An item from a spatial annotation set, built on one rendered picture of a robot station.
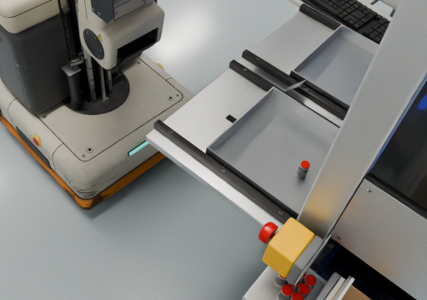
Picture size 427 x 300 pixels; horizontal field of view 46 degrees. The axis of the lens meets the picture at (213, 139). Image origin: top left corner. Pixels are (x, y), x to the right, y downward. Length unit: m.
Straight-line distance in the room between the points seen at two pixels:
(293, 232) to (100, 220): 1.27
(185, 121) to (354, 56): 0.53
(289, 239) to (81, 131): 1.22
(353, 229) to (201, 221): 1.24
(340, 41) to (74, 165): 1.01
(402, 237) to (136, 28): 1.03
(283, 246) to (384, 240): 0.16
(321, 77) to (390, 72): 0.74
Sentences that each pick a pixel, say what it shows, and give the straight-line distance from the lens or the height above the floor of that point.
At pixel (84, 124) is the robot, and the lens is 1.97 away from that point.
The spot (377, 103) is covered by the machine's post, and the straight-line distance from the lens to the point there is 0.67.
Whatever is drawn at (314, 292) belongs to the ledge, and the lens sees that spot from 1.02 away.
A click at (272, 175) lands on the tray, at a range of 1.12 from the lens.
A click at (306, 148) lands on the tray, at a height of 0.88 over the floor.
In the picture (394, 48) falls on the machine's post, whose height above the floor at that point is 1.43.
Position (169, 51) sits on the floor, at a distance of 2.66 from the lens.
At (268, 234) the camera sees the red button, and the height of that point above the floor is 1.01.
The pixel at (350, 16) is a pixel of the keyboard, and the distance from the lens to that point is 1.68.
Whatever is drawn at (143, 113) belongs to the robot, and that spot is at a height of 0.28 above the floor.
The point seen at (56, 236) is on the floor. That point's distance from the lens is 2.04.
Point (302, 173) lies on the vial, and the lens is 1.11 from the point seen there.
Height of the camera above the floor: 1.79
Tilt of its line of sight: 52 degrees down
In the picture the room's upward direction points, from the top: 9 degrees clockwise
